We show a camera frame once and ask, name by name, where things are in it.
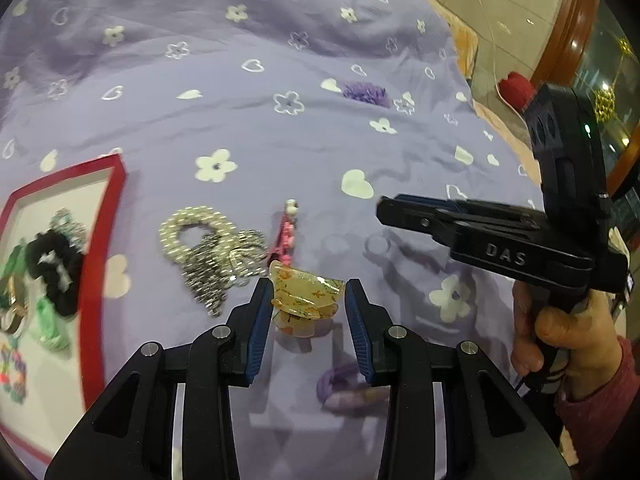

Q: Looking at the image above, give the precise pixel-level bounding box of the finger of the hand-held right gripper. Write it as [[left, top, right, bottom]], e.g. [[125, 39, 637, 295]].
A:
[[376, 197, 501, 253], [395, 193, 548, 223]]

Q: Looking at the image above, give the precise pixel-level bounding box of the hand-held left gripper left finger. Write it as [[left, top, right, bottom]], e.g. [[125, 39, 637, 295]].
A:
[[44, 276, 275, 480]]

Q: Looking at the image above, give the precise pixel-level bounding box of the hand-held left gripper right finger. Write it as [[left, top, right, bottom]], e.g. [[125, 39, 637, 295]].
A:
[[344, 278, 572, 480]]

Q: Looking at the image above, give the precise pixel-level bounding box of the amber hair claw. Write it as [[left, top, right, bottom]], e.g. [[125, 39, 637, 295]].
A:
[[269, 259, 347, 337]]

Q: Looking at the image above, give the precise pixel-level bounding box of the red shallow box tray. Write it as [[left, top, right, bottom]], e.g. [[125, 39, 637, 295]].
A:
[[0, 154, 130, 468]]

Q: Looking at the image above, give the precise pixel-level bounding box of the mint green hair claw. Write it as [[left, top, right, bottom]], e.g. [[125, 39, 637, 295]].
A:
[[28, 294, 72, 352]]

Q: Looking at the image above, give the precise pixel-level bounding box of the black scrunchie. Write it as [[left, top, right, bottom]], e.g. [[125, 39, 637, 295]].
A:
[[26, 229, 87, 317]]

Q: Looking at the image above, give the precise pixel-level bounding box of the clear crystal bead bracelet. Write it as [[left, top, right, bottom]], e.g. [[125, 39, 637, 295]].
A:
[[49, 207, 89, 247]]

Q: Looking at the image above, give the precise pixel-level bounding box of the colourful bead bracelet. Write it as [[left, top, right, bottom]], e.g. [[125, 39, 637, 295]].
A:
[[0, 339, 29, 405]]

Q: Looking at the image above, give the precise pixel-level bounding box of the green braided hair tie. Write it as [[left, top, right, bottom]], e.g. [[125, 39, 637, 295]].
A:
[[0, 244, 32, 292]]

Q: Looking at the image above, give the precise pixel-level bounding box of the person's right forearm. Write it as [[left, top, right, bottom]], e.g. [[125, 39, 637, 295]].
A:
[[554, 334, 640, 467]]

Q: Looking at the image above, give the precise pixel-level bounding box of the person's right hand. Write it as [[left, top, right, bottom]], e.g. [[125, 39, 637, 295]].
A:
[[510, 280, 625, 402]]

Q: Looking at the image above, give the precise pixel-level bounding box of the purple bow hair clip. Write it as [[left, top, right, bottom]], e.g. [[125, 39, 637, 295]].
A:
[[317, 363, 392, 414]]

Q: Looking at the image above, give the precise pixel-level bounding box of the peach bed sheet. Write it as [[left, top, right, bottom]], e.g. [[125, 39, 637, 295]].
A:
[[470, 99, 543, 183]]

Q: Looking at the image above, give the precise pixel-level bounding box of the golden hanging ornament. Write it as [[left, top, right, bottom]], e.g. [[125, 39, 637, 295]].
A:
[[593, 36, 633, 123]]

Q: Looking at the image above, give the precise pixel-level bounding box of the pink hair clip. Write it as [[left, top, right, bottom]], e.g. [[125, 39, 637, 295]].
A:
[[268, 199, 302, 265]]

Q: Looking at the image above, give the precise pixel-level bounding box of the orange blanket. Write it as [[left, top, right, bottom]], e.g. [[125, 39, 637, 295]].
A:
[[434, 4, 482, 82]]

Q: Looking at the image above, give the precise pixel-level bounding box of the purple flower print duvet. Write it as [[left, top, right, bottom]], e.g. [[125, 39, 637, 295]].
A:
[[0, 0, 566, 480]]

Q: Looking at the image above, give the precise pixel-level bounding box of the silver chain bracelet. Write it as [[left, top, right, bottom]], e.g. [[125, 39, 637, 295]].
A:
[[181, 229, 269, 318]]

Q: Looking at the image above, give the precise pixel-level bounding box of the white pearl bracelet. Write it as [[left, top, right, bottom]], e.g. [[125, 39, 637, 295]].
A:
[[159, 205, 241, 267]]

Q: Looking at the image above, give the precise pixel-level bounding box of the purple flower hair tie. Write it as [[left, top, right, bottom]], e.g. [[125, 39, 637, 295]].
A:
[[341, 80, 391, 108]]

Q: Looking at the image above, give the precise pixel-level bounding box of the brown wooden frame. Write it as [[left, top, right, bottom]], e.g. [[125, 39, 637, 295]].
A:
[[529, 0, 602, 92]]

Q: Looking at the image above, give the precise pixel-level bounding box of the white cable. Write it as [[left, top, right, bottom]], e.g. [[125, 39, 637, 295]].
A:
[[474, 0, 507, 98]]

